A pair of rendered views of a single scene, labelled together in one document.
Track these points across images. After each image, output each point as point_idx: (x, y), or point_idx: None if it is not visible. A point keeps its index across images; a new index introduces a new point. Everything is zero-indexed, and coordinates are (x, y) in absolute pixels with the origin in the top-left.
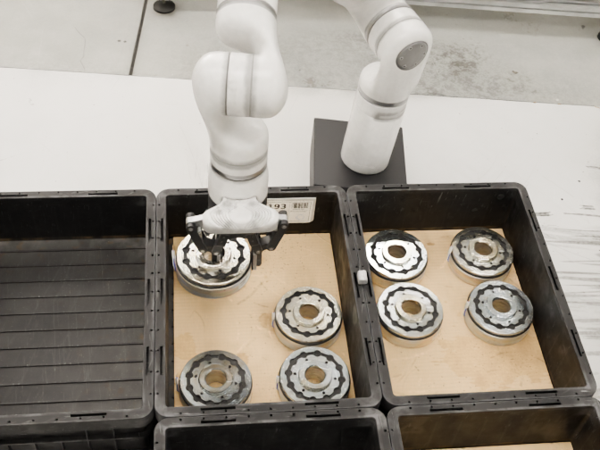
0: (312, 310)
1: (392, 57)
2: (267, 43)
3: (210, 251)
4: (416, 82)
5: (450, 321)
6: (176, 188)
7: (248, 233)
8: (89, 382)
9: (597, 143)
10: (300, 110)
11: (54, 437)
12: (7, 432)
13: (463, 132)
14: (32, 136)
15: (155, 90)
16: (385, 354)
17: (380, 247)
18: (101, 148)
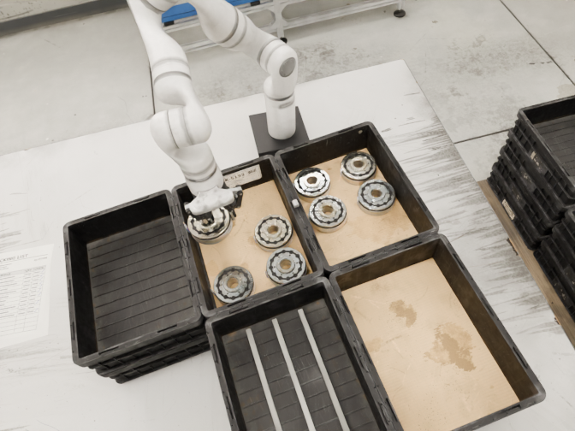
0: (275, 227)
1: (276, 72)
2: (187, 97)
3: (205, 218)
4: (295, 81)
5: (351, 209)
6: (180, 184)
7: None
8: (167, 304)
9: (406, 79)
10: (241, 111)
11: (155, 342)
12: (127, 351)
13: (333, 97)
14: (102, 171)
15: None
16: (319, 244)
17: (302, 180)
18: (140, 167)
